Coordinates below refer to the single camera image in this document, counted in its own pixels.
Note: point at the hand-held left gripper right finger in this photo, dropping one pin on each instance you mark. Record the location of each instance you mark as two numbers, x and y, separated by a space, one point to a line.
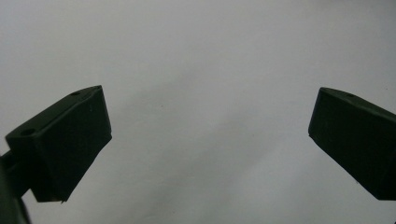
355 137

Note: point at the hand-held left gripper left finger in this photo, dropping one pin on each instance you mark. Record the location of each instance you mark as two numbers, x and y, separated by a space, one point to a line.
62 140

